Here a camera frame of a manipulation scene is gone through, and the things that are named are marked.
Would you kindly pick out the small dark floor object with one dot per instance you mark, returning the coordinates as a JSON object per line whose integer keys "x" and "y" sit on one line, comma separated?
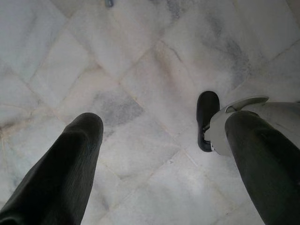
{"x": 108, "y": 2}

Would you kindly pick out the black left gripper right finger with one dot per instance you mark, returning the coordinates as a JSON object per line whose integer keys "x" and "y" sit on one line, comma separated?
{"x": 264, "y": 168}

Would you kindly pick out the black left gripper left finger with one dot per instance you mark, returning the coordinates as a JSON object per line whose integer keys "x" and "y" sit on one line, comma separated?
{"x": 58, "y": 173}

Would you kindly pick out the black robot foot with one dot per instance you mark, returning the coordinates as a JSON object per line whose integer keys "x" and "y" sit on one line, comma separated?
{"x": 206, "y": 117}

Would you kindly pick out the silver robot leg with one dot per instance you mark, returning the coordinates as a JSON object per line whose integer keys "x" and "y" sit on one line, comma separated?
{"x": 257, "y": 112}

